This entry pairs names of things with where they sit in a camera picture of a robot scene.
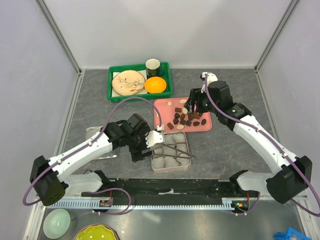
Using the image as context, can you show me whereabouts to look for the blue plastic object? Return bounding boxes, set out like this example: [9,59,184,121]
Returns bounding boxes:
[273,227,312,240]

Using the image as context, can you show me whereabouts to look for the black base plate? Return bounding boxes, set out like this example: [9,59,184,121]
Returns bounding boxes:
[81,178,258,206]

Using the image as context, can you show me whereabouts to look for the pale green bowl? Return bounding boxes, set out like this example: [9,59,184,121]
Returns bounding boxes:
[43,208,71,240]

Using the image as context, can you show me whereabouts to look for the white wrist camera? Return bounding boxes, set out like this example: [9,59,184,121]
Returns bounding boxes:
[145,130,165,148]
[200,72,218,85]

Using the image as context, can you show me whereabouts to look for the purple cable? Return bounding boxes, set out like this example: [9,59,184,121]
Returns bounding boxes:
[22,96,163,206]
[203,73,320,218]

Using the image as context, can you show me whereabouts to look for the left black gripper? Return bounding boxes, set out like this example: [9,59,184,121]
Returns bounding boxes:
[127,126,155,162]

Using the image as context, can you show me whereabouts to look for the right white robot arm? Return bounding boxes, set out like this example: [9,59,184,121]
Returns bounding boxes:
[184,80,312,204]

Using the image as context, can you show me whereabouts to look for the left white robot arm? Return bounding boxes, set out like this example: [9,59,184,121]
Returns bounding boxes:
[29,113,157,206]

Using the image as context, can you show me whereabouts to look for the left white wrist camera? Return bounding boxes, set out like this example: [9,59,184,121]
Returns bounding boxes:
[145,130,165,148]

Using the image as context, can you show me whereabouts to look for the dark green mug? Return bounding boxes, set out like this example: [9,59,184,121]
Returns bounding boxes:
[145,58,166,78]

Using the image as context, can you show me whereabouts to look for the orange bowl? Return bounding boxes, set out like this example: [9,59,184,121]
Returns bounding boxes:
[144,76,167,94]

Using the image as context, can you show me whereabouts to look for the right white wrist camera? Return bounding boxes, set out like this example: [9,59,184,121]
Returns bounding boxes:
[200,72,218,85]

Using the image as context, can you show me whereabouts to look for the metal serving tongs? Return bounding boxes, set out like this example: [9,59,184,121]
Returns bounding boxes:
[150,142,195,159]

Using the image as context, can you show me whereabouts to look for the beige floral plate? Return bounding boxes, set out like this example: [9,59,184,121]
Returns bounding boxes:
[111,70,146,96]

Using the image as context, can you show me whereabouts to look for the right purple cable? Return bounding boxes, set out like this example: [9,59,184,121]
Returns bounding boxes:
[203,73,320,218]

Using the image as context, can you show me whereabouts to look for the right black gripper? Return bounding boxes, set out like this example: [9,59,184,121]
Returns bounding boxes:
[183,87,220,115]

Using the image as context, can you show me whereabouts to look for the light blue cable duct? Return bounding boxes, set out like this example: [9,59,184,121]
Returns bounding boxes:
[46,198,236,211]

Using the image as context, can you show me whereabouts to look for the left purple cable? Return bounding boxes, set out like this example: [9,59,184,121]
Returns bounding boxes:
[22,96,163,206]

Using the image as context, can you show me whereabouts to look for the pink chocolate tin box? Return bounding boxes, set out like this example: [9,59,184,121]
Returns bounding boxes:
[151,131,192,173]

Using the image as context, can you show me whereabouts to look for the silver tin lid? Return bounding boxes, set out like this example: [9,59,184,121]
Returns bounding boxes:
[84,126,120,160]

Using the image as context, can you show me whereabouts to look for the pink plastic tray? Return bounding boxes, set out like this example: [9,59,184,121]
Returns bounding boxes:
[154,97,212,133]

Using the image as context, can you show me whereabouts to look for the green plastic crate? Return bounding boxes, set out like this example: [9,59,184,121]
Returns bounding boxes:
[106,62,173,103]

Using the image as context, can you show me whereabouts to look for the yellow bowl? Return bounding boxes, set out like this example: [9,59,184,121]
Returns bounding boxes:
[73,224,120,240]

